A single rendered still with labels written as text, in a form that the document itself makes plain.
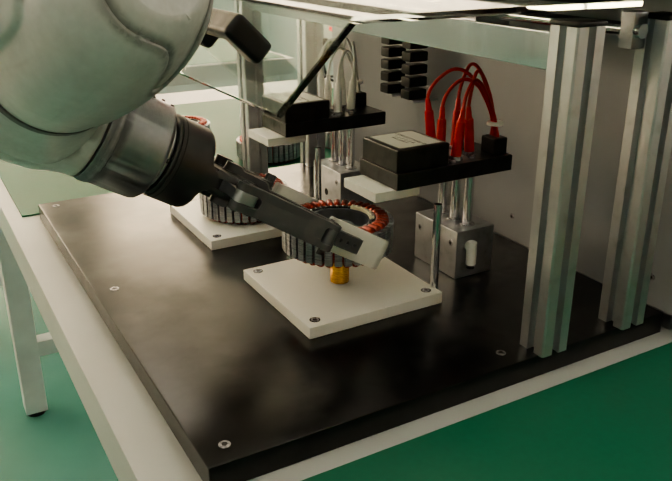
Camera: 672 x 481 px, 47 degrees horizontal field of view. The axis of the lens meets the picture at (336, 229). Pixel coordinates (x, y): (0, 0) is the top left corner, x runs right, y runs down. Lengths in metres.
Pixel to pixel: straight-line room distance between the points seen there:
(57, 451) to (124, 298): 1.17
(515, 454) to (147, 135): 0.37
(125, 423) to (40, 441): 1.34
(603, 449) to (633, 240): 0.20
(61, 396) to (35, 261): 1.18
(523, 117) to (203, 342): 0.44
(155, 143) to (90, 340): 0.24
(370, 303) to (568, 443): 0.23
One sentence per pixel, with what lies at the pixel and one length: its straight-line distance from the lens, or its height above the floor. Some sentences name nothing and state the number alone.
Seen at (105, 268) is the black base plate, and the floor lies 0.77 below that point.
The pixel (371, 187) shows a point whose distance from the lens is 0.76.
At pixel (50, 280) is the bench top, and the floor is 0.75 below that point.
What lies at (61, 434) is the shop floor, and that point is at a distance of 2.00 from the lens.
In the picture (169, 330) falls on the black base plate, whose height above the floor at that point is 0.77.
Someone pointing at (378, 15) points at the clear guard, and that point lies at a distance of 0.51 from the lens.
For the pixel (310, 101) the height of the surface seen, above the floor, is 0.92.
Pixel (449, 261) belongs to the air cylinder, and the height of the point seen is 0.79.
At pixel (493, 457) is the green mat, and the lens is 0.61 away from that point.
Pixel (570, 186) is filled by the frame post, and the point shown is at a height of 0.92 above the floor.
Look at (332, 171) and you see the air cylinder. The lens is 1.01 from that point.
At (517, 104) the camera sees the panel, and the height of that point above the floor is 0.93.
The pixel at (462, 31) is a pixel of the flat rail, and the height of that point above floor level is 1.03.
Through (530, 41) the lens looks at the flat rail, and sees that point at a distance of 0.66.
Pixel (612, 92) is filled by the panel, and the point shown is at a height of 0.97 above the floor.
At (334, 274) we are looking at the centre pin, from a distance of 0.78.
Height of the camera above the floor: 1.11
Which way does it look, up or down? 21 degrees down
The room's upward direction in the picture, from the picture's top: straight up
